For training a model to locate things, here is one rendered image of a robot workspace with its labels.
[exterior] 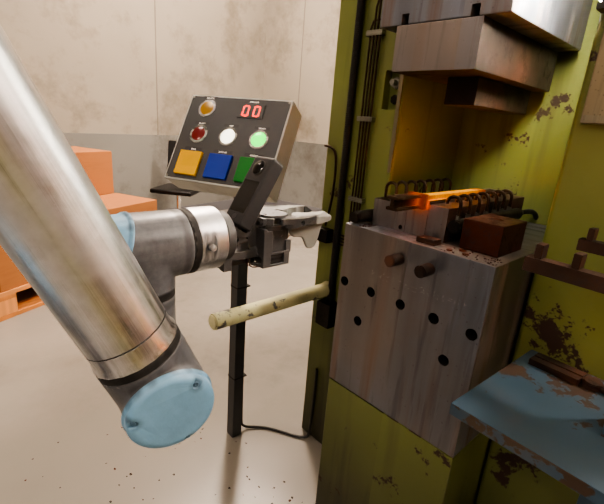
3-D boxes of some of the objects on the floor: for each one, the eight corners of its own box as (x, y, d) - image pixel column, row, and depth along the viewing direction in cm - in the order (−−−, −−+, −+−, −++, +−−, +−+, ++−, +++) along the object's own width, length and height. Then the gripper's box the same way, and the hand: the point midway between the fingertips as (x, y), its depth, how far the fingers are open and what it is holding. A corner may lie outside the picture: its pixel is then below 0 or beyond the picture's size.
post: (232, 438, 157) (242, 140, 125) (226, 432, 160) (234, 139, 128) (241, 433, 160) (253, 140, 128) (235, 427, 162) (245, 139, 130)
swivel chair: (184, 222, 456) (184, 140, 431) (220, 233, 426) (222, 145, 400) (139, 230, 413) (135, 139, 387) (175, 243, 383) (173, 145, 357)
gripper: (195, 258, 67) (296, 240, 81) (237, 281, 59) (340, 257, 73) (196, 204, 64) (299, 196, 78) (239, 221, 56) (346, 208, 70)
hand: (315, 210), depth 74 cm, fingers open, 4 cm apart
